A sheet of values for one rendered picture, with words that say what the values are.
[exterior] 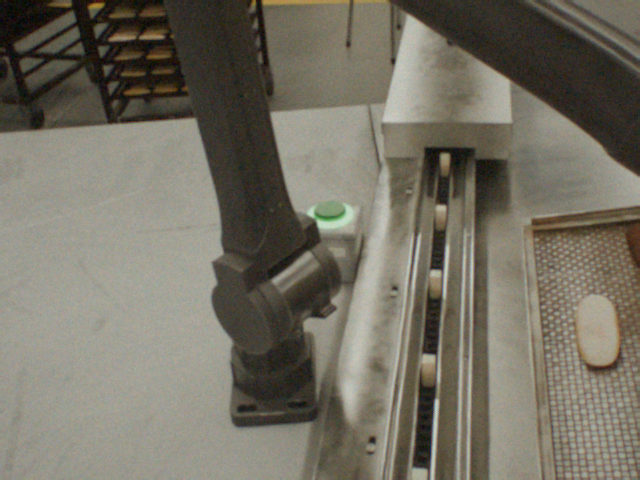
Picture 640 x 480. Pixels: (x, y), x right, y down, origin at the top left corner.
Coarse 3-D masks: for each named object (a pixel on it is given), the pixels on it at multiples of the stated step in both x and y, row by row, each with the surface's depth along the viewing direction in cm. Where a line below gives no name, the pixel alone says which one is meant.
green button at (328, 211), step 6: (318, 204) 95; (324, 204) 95; (330, 204) 95; (336, 204) 95; (342, 204) 95; (318, 210) 94; (324, 210) 94; (330, 210) 94; (336, 210) 94; (342, 210) 94; (318, 216) 93; (324, 216) 93; (330, 216) 93; (336, 216) 93; (342, 216) 93
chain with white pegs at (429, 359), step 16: (448, 160) 110; (448, 176) 112; (432, 256) 96; (432, 272) 88; (432, 288) 88; (432, 304) 88; (432, 320) 86; (432, 336) 84; (432, 352) 82; (432, 368) 76; (432, 384) 78; (432, 400) 76; (432, 416) 75; (432, 432) 74; (416, 448) 71; (416, 464) 70
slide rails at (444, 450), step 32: (448, 224) 100; (416, 256) 94; (448, 256) 94; (416, 288) 89; (448, 288) 89; (416, 320) 85; (448, 320) 84; (416, 352) 80; (448, 352) 80; (416, 384) 77; (448, 384) 76; (448, 416) 73; (448, 448) 70
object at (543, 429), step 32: (544, 224) 90; (576, 224) 88; (608, 224) 88; (576, 256) 84; (608, 256) 83; (544, 288) 81; (608, 288) 79; (544, 320) 77; (544, 352) 73; (544, 384) 70; (576, 384) 69; (544, 416) 67; (544, 448) 64; (576, 448) 63; (608, 448) 63
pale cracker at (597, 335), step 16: (592, 304) 76; (608, 304) 75; (576, 320) 75; (592, 320) 74; (608, 320) 73; (576, 336) 73; (592, 336) 72; (608, 336) 72; (592, 352) 71; (608, 352) 70
